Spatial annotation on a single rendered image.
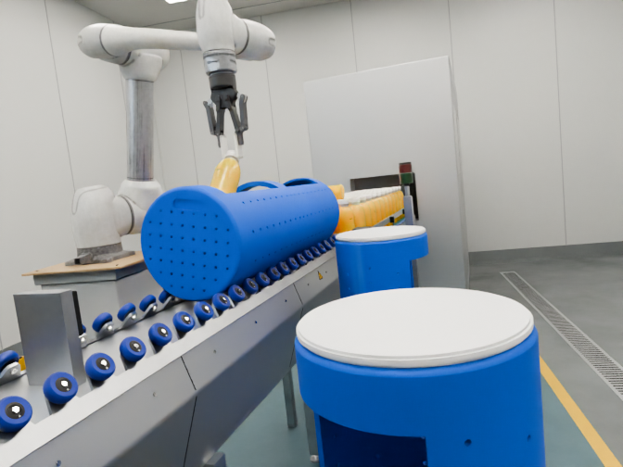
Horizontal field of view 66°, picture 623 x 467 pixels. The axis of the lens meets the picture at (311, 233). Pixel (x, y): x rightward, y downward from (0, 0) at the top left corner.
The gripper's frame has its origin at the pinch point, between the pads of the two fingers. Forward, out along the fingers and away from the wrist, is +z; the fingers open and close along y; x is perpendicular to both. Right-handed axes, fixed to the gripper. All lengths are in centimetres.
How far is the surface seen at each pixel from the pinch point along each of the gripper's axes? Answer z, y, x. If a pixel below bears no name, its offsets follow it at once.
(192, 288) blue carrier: 34.9, -2.3, -25.9
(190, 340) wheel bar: 41, 10, -46
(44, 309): 27, -1, -69
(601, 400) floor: 136, 116, 128
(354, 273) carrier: 40, 30, 9
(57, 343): 33, 1, -69
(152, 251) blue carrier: 25.0, -12.2, -25.9
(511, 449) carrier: 40, 66, -77
